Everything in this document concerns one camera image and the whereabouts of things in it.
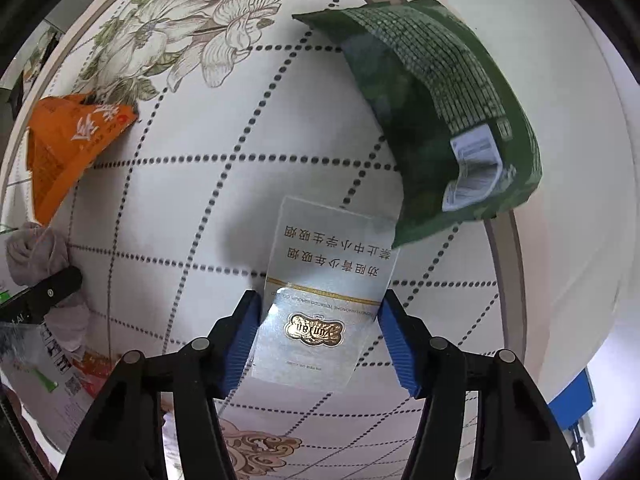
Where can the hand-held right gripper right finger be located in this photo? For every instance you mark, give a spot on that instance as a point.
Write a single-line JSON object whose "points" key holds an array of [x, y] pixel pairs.
{"points": [[397, 347]]}

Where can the blue plastic box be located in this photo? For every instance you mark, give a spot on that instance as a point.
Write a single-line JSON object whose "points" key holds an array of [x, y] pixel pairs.
{"points": [[572, 400]]}

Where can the green snack bag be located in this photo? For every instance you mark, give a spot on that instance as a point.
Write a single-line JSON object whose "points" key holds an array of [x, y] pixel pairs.
{"points": [[430, 110]]}

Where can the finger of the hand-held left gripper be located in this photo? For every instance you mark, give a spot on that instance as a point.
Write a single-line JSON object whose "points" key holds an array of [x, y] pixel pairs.
{"points": [[50, 292]]}

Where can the orange packet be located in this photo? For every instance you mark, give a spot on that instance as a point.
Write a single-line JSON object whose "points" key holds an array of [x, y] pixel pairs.
{"points": [[65, 150]]}

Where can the silver white cigarette pack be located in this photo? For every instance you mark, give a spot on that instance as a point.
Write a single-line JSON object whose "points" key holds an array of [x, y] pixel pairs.
{"points": [[320, 280]]}

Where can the grey crumpled cloth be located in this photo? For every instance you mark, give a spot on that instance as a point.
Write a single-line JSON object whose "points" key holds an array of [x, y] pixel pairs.
{"points": [[37, 255]]}

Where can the white printed packet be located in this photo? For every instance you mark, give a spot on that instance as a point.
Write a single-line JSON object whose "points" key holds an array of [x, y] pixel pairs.
{"points": [[45, 385]]}

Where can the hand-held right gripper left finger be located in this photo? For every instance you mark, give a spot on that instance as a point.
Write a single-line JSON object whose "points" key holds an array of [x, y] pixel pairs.
{"points": [[243, 345]]}

